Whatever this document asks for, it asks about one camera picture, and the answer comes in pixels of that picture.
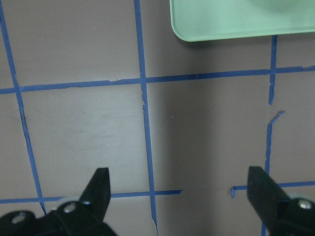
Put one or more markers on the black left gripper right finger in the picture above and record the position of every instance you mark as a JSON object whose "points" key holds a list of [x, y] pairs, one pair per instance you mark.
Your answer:
{"points": [[266, 197]]}

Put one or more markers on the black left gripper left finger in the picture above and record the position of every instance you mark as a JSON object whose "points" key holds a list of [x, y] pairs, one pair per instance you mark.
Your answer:
{"points": [[97, 194]]}

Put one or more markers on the mint green tray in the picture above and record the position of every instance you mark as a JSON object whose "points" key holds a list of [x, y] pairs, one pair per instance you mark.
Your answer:
{"points": [[204, 20]]}

